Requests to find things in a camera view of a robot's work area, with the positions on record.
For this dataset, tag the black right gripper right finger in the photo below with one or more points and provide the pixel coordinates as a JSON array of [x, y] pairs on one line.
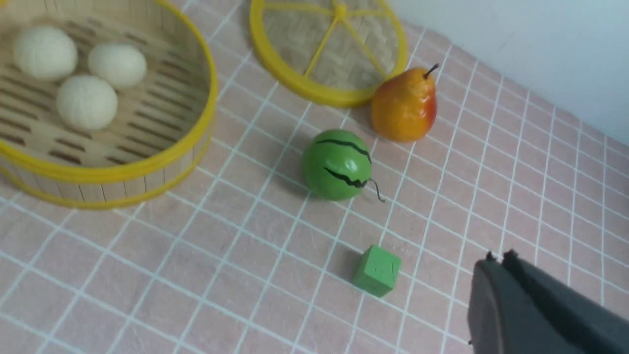
[[582, 322]]

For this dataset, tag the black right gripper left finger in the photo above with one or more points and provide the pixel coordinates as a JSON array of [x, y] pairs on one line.
[[503, 317]]

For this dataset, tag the white steamed bun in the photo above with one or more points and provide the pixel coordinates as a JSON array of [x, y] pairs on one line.
[[86, 103]]

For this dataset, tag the yellow bamboo steamer lid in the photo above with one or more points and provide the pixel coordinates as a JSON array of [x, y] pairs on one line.
[[330, 52]]

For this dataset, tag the yellow bamboo steamer tray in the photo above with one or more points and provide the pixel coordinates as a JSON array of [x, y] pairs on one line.
[[162, 128]]

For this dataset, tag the white bun in tray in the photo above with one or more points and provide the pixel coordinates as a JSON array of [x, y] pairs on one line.
[[46, 53]]

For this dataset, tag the green foam cube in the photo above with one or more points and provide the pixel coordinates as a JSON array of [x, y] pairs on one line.
[[377, 271]]

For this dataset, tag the green toy watermelon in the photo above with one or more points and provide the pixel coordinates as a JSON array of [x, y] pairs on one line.
[[336, 165]]

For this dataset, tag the orange toy pear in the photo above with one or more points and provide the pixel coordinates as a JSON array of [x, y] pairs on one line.
[[404, 108]]

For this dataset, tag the pink checkered tablecloth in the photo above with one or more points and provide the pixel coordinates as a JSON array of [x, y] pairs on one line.
[[241, 258]]

